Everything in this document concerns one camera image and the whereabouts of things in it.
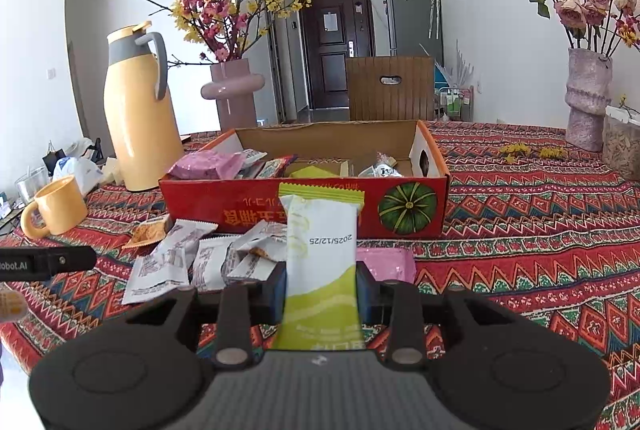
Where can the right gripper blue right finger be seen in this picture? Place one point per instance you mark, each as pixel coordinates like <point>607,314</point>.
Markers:
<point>396,305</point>

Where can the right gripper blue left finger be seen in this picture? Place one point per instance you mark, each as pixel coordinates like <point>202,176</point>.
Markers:
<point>240,307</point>

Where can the white cracker snack packet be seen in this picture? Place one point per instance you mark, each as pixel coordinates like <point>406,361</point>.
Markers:
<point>254,255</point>

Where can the green white snack bar packet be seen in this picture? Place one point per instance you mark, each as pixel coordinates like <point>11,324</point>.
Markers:
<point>320,308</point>

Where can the large cream striped snack bag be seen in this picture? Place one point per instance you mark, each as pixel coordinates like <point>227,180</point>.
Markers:
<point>376,165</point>

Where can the pink snack packet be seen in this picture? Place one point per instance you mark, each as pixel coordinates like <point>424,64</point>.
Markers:
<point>207,164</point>
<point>388,263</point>

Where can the lime green snack packet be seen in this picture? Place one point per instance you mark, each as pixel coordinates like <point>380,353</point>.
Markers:
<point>314,171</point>

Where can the red blue snack packet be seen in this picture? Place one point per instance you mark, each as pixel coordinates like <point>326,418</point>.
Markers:
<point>275,168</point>

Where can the yellow ceramic mug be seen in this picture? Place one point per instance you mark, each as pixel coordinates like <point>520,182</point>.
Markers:
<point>56,208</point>

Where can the clear drinking glass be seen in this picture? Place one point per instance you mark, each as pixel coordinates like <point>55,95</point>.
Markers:
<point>30,183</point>

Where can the white plastic bag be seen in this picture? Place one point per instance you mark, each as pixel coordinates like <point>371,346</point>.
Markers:
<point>85,172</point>

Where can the orange cookie snack packet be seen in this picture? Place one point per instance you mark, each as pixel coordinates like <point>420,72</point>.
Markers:
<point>149,232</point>

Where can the red cardboard pumpkin box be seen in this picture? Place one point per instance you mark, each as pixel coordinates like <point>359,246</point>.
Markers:
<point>411,206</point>

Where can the fallen yellow petals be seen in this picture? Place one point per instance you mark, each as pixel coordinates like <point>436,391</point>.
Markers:
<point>513,153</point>

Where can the wooden slatted chair back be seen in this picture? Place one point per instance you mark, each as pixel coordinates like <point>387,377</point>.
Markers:
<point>391,88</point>

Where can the pink glass vase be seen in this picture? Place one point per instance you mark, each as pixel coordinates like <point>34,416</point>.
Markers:
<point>232,87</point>

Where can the clear jar of seeds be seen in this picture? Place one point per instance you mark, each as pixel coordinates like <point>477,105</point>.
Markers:
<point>621,141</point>

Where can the dark brown entrance door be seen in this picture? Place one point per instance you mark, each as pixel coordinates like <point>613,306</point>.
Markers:
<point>333,31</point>

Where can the textured mauve ceramic vase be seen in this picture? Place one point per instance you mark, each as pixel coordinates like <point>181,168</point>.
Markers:
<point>587,94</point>

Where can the grey refrigerator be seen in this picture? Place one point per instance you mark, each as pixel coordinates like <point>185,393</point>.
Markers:
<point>415,28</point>

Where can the yellow thermos jug grey handle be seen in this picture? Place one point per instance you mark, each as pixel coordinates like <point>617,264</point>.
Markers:
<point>138,108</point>

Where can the wire storage rack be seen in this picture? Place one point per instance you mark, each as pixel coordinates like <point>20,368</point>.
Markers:
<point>454,104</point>

